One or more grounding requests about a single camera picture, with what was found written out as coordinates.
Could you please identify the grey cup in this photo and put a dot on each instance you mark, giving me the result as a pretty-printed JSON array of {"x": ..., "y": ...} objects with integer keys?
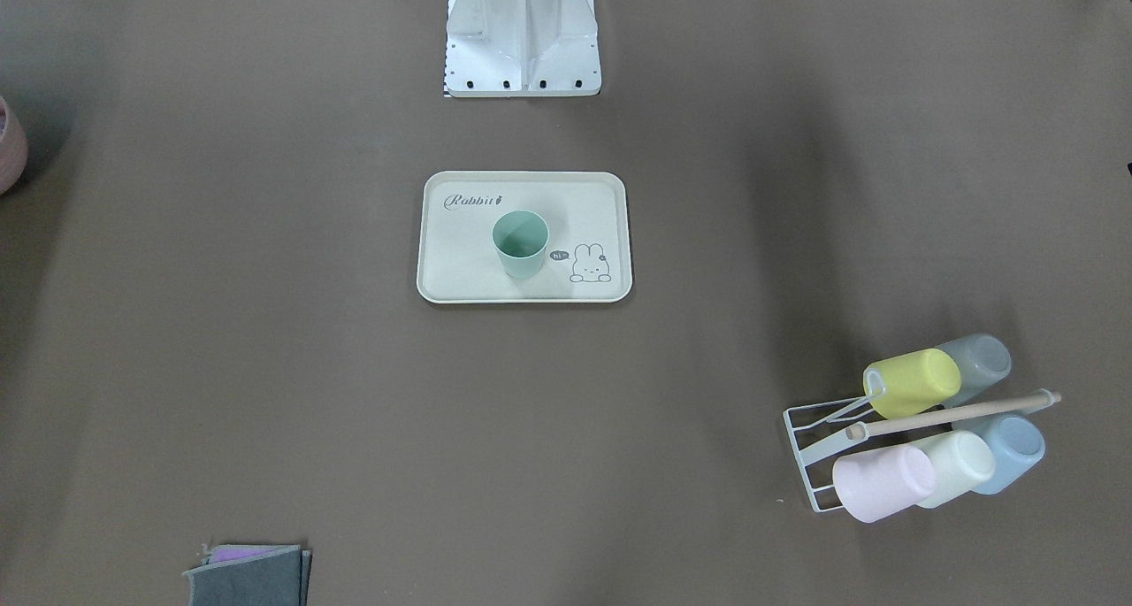
[{"x": 983, "y": 360}]

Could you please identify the cream rabbit tray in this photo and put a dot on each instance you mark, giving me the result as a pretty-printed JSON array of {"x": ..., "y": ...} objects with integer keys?
[{"x": 587, "y": 258}]

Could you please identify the white cup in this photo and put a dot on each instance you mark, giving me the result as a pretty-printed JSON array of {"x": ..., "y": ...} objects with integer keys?
[{"x": 962, "y": 461}]

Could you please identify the blue cup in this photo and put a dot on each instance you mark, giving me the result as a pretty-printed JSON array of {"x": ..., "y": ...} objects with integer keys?
[{"x": 1016, "y": 444}]

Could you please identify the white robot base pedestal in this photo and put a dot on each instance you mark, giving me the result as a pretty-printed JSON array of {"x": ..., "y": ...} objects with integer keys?
[{"x": 522, "y": 48}]

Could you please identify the green cup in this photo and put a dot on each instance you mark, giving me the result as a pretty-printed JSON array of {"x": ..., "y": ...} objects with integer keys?
[{"x": 520, "y": 239}]

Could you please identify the white wire cup rack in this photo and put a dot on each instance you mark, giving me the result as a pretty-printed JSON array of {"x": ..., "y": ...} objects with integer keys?
[{"x": 816, "y": 432}]

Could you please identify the large pink bowl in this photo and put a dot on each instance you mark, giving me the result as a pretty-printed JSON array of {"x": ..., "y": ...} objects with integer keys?
[{"x": 14, "y": 147}]

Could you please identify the folded grey cloth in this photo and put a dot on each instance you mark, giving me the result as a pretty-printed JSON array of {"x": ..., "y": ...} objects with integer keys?
[{"x": 246, "y": 574}]

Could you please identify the yellow cup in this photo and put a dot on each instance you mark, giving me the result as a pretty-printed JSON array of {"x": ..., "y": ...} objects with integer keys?
[{"x": 909, "y": 384}]

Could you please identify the pink cup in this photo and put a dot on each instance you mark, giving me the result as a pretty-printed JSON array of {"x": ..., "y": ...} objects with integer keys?
[{"x": 878, "y": 483}]

